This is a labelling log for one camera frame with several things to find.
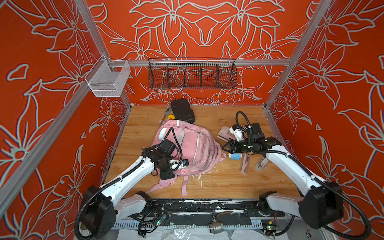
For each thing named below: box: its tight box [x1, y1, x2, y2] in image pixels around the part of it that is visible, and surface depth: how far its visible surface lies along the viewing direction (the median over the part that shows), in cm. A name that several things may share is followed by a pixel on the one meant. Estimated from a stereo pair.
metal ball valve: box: [209, 210, 234, 235], surface depth 67 cm
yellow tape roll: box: [167, 114, 176, 120], surface depth 112 cm
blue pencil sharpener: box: [231, 153, 241, 160], surface depth 89 cm
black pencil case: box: [171, 98, 196, 124], surface depth 115 cm
